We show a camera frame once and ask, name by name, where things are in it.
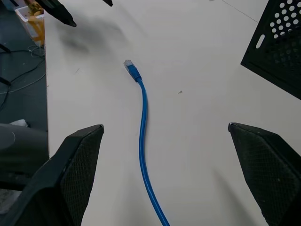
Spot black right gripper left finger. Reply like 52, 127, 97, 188
0, 124, 105, 226

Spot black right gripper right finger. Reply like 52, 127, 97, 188
228, 122, 301, 226

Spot white box with yellow tape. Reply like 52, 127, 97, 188
14, 0, 46, 47

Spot black perforated plastic crate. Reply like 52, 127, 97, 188
240, 0, 301, 100

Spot thin grey floor cable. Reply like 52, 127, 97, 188
0, 44, 47, 112

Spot blue ethernet cable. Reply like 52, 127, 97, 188
123, 59, 171, 226

